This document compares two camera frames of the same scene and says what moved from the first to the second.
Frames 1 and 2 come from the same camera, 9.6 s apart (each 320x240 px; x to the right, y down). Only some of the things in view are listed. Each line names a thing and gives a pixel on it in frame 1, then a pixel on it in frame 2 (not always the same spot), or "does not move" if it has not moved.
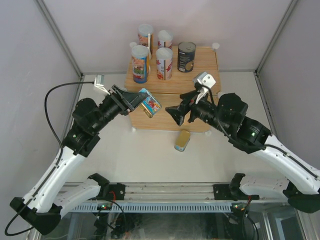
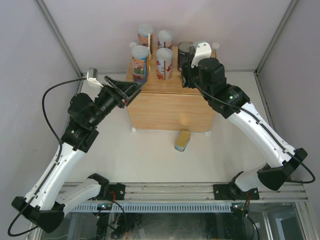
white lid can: [164, 62] does not move
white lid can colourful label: [140, 55] does not move
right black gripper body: [203, 110] to [191, 76]
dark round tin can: [186, 56] does not move
